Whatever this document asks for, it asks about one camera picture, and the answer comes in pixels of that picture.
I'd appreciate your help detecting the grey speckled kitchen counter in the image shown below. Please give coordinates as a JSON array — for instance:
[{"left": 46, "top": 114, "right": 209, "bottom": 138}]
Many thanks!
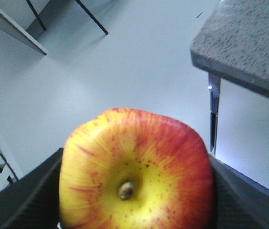
[{"left": 190, "top": 0, "right": 269, "bottom": 98}]

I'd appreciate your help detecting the black cable on robot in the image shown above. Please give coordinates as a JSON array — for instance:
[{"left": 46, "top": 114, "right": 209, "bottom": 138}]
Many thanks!
[{"left": 0, "top": 141, "right": 19, "bottom": 182}]

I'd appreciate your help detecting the black table leg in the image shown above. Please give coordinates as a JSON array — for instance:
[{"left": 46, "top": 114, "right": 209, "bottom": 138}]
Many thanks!
[{"left": 75, "top": 0, "right": 109, "bottom": 35}]

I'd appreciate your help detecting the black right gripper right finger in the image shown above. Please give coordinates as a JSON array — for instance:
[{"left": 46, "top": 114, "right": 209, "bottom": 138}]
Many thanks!
[{"left": 209, "top": 155, "right": 269, "bottom": 229}]

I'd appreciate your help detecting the grey table panel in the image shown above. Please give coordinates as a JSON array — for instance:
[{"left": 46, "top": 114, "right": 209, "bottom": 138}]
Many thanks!
[{"left": 0, "top": 8, "right": 47, "bottom": 55}]

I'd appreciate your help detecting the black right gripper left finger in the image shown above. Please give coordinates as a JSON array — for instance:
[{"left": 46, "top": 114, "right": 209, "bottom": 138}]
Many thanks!
[{"left": 0, "top": 148, "right": 63, "bottom": 229}]

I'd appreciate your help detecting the red yellow apple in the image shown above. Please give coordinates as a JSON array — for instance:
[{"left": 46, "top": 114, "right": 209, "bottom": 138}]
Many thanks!
[{"left": 59, "top": 108, "right": 215, "bottom": 229}]

